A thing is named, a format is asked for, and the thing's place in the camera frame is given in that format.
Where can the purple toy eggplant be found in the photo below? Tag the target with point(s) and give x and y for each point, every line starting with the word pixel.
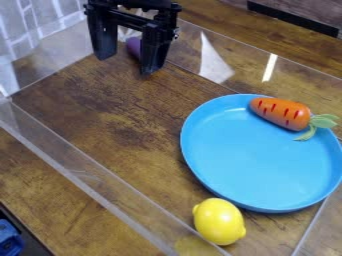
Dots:
pixel 132 45

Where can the orange toy carrot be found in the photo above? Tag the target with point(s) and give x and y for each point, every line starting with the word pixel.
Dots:
pixel 291 115

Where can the blue object at corner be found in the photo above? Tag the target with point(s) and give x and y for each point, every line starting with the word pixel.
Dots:
pixel 10 241

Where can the dark baseboard strip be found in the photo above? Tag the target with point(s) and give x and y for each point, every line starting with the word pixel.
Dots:
pixel 292 19

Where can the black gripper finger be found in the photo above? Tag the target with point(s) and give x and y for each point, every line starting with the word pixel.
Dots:
pixel 101 36
pixel 153 49

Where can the clear acrylic enclosure wall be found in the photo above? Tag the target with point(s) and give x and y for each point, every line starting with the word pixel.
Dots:
pixel 93 177

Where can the yellow toy lemon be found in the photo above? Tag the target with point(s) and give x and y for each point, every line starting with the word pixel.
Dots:
pixel 217 221

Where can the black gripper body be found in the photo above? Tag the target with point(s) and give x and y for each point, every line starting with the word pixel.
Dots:
pixel 133 14

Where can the blue round plastic tray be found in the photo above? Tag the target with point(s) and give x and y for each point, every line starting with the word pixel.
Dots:
pixel 249 162

